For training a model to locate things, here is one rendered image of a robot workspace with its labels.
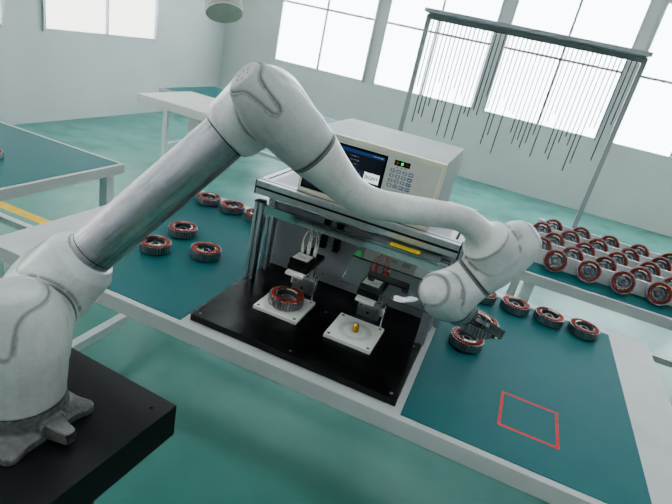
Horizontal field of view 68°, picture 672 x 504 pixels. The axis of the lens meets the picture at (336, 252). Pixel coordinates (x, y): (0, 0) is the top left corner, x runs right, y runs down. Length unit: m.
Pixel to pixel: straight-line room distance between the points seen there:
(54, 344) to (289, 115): 0.56
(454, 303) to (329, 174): 0.40
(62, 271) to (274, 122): 0.52
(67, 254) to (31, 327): 0.20
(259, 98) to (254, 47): 8.03
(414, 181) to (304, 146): 0.67
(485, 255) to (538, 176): 6.74
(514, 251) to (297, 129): 0.53
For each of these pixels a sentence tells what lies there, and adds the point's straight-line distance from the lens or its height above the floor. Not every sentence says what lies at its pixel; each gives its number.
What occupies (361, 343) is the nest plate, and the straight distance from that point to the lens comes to 1.51.
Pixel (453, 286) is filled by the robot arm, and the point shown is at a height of 1.16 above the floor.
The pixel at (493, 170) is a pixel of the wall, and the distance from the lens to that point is 7.82.
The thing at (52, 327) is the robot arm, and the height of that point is 1.05.
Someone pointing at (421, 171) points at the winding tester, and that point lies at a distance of 1.48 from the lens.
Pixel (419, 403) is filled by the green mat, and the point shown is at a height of 0.75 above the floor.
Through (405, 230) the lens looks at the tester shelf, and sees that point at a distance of 1.50.
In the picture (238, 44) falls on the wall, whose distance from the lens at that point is 9.04.
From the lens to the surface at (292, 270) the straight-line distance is 1.61.
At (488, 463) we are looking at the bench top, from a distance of 1.36.
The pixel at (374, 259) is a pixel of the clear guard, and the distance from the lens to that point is 1.35.
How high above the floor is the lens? 1.60
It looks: 23 degrees down
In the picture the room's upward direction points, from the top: 13 degrees clockwise
